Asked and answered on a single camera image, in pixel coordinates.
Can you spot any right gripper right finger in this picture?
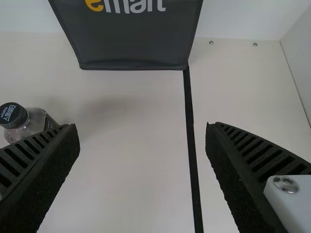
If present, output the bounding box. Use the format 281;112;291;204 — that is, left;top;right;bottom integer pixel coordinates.
205;121;311;233

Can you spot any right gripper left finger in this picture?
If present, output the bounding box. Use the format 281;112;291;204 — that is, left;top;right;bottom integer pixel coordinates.
0;123;81;233

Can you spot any dark coffee bottle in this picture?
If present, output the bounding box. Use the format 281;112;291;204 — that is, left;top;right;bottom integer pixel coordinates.
0;101;61;144

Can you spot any black strip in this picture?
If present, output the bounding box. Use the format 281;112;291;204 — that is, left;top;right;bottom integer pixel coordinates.
182;64;205;233

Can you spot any dark grey bag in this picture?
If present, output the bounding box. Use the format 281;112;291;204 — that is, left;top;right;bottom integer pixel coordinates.
48;0;204;71

